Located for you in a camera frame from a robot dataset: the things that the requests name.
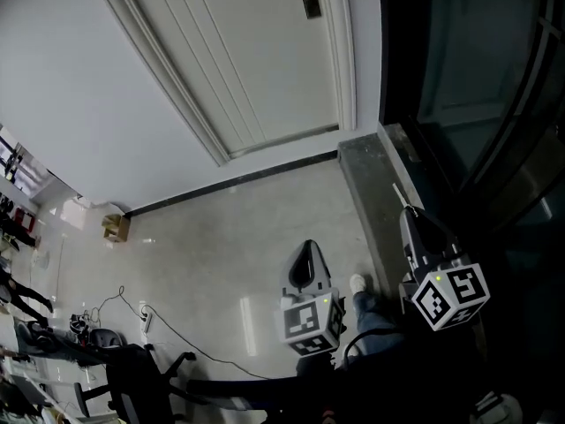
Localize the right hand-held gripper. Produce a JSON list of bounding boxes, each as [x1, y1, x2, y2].
[[398, 207, 492, 333]]

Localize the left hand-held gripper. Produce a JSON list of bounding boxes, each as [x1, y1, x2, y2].
[[273, 238, 348, 357]]

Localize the dark glass door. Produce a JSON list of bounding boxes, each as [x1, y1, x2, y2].
[[378, 0, 565, 238]]

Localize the white panelled door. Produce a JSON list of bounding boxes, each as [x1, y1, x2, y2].
[[90, 0, 358, 167]]

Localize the person's leg in jeans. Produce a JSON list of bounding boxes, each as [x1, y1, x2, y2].
[[351, 288, 403, 364]]

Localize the small cardboard box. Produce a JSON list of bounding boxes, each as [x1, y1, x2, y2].
[[101, 213, 132, 244]]

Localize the black office chair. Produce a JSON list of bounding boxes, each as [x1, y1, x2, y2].
[[104, 343, 198, 424]]

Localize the grey office chair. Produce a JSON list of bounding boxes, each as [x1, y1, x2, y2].
[[87, 327, 128, 349]]

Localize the red box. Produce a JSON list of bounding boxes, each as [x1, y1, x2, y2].
[[14, 207, 37, 234]]

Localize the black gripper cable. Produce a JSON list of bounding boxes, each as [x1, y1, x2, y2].
[[343, 328, 401, 364]]

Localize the long black floor cable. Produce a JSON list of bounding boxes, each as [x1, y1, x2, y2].
[[83, 284, 271, 382]]

